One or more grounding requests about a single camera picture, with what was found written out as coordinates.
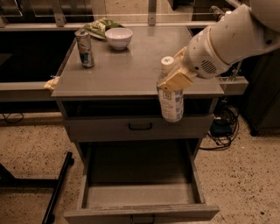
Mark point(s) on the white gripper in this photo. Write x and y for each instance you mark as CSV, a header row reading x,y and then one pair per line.
x,y
201,58

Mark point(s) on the clear plastic bottle white cap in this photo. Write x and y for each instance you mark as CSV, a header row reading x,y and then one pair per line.
x,y
171,103

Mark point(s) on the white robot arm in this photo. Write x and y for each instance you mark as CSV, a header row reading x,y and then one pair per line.
x,y
249,30

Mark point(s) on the closed upper grey drawer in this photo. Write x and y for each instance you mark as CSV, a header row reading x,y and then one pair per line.
x,y
130,128

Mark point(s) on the grey drawer cabinet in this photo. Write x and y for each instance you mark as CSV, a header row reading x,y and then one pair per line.
x,y
123,83

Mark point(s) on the open lower grey drawer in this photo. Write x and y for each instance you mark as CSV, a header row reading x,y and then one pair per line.
x,y
140,182

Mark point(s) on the white ceramic bowl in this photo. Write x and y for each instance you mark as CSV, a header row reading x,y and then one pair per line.
x,y
119,38

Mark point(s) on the green chip bag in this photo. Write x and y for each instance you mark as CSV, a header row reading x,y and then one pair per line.
x,y
98,27

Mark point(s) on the silver blue drink can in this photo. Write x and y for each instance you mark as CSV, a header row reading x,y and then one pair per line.
x,y
85,49

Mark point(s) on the yellow sponge cloth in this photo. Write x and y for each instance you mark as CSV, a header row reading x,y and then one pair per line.
x,y
51,84

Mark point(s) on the black metal stand leg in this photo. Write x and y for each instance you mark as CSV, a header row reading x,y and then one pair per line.
x,y
7,180

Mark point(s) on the white power strip with cable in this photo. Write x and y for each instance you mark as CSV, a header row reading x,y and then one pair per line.
x,y
217,12

